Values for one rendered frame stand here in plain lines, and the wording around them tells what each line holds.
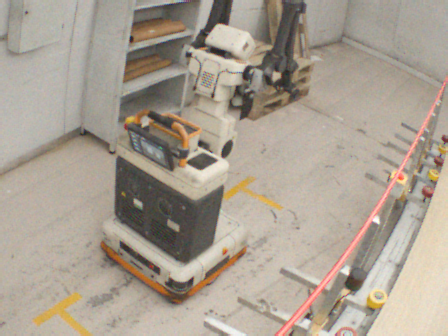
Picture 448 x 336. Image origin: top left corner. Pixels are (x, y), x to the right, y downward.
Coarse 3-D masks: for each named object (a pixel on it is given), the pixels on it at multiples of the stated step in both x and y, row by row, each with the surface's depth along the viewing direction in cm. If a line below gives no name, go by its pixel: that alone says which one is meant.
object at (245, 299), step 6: (246, 294) 155; (240, 300) 154; (246, 300) 153; (252, 300) 153; (246, 306) 154; (252, 306) 152; (258, 312) 152; (264, 312) 150; (276, 312) 149; (282, 312) 149; (270, 318) 150; (276, 318) 148; (282, 318) 147; (288, 318) 147; (282, 324) 148; (294, 324) 145
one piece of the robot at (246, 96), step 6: (240, 90) 254; (246, 90) 254; (252, 90) 255; (240, 96) 253; (246, 96) 252; (252, 96) 257; (234, 102) 252; (240, 102) 252; (246, 102) 255; (252, 102) 261; (246, 108) 258; (240, 114) 257; (246, 114) 261
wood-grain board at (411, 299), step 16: (432, 208) 213; (432, 224) 200; (416, 240) 187; (432, 240) 189; (416, 256) 177; (432, 256) 178; (400, 272) 171; (416, 272) 168; (432, 272) 168; (400, 288) 158; (416, 288) 159; (432, 288) 159; (384, 304) 150; (400, 304) 150; (416, 304) 151; (432, 304) 151; (384, 320) 143; (400, 320) 143; (416, 320) 143; (432, 320) 143
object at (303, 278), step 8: (280, 272) 174; (288, 272) 172; (296, 272) 171; (296, 280) 171; (304, 280) 169; (312, 280) 168; (320, 280) 168; (312, 288) 168; (328, 288) 165; (352, 296) 162; (352, 304) 160; (360, 304) 158; (368, 312) 156
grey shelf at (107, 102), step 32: (128, 0) 315; (160, 0) 346; (192, 0) 390; (96, 32) 345; (128, 32) 328; (192, 32) 397; (96, 64) 357; (96, 96) 369; (128, 96) 434; (160, 96) 450; (96, 128) 381
